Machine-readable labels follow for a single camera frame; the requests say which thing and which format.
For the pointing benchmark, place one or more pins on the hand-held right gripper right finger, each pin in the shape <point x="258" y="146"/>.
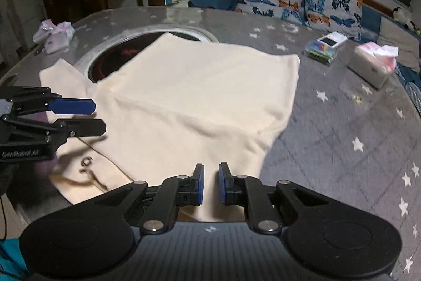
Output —
<point x="223" y="185"/>

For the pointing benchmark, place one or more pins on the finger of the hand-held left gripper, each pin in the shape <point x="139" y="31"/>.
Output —
<point x="74" y="106"/>
<point x="85" y="128"/>

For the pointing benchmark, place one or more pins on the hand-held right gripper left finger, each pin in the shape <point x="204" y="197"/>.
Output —
<point x="200" y="185"/>

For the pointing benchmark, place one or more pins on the round black induction hob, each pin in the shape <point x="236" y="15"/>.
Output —
<point x="111" y="62"/>

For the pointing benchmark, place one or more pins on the pink white plastic bag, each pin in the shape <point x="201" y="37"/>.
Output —
<point x="54" y="34"/>

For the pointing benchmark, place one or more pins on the teal cloth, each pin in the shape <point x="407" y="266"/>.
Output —
<point x="10" y="259"/>

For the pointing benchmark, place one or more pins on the grey star tablecloth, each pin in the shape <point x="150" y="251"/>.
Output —
<point x="329" y="136"/>

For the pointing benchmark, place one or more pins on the box of colourful clips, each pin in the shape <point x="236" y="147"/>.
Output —
<point x="324" y="48"/>

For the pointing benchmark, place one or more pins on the butterfly print pillow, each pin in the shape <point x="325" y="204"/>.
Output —
<point x="268" y="1"/>
<point x="332" y="12"/>

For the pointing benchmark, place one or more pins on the white tissue pack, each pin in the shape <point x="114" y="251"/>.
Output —
<point x="371" y="65"/>

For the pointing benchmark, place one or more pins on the blue sofa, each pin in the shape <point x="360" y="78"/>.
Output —
<point x="371" y="17"/>

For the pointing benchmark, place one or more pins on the grey cushion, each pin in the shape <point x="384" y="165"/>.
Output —
<point x="399" y="40"/>

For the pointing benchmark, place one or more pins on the black white plush toy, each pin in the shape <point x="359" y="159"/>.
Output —
<point x="404" y="17"/>

